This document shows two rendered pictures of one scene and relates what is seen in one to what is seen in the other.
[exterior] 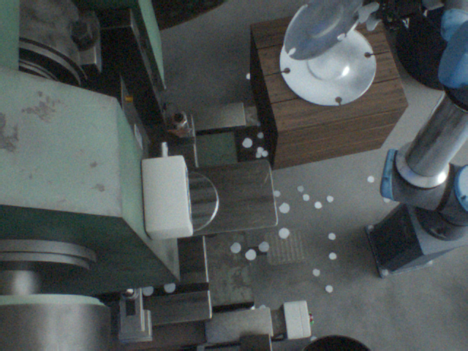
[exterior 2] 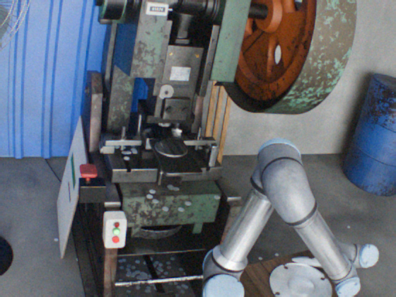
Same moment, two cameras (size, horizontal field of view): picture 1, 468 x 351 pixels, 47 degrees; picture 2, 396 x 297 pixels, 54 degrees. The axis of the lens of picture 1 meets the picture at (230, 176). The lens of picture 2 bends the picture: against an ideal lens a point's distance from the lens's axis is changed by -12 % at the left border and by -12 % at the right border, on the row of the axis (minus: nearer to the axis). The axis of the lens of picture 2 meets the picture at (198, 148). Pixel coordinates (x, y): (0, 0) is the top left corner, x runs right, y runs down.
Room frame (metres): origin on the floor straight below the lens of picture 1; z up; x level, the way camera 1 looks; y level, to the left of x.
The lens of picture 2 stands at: (-0.18, -1.29, 1.55)
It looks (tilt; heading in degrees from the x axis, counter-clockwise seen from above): 27 degrees down; 67
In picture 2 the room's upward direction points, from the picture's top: 12 degrees clockwise
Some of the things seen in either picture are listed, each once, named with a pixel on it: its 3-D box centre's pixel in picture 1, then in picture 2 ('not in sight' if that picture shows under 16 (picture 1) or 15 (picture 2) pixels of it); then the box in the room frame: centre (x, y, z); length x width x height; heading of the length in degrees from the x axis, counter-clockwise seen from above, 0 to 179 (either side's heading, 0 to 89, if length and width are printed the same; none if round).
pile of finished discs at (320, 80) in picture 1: (327, 62); (301, 286); (0.82, -0.32, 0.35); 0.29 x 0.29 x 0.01
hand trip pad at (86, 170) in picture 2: not in sight; (88, 177); (-0.03, -0.03, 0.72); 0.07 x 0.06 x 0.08; 92
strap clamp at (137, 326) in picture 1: (129, 296); (120, 138); (0.12, 0.21, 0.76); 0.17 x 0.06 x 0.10; 2
